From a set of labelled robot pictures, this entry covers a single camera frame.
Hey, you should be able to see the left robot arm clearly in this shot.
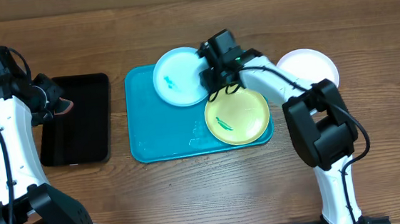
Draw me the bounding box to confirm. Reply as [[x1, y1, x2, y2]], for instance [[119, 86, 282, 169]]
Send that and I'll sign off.
[[0, 67, 95, 224]]

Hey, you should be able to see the white plate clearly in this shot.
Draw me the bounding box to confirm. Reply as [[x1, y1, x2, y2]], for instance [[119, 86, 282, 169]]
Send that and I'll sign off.
[[277, 49, 340, 87]]

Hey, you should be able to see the black plastic tray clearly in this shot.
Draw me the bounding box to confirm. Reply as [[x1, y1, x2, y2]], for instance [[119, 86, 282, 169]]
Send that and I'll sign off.
[[40, 73, 111, 167]]

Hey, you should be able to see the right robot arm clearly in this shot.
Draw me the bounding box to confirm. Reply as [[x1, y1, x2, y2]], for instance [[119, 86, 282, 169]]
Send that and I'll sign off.
[[197, 40, 365, 224]]

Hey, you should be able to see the teal plastic tray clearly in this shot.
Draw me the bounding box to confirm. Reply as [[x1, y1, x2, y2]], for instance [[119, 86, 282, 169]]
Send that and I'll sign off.
[[122, 54, 276, 166]]

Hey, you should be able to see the light blue plate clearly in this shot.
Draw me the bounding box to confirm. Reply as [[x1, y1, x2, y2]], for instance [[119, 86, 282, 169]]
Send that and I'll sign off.
[[153, 46, 209, 107]]

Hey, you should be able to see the yellow-green plate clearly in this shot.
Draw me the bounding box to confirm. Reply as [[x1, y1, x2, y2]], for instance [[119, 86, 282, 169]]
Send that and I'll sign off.
[[204, 88, 270, 146]]

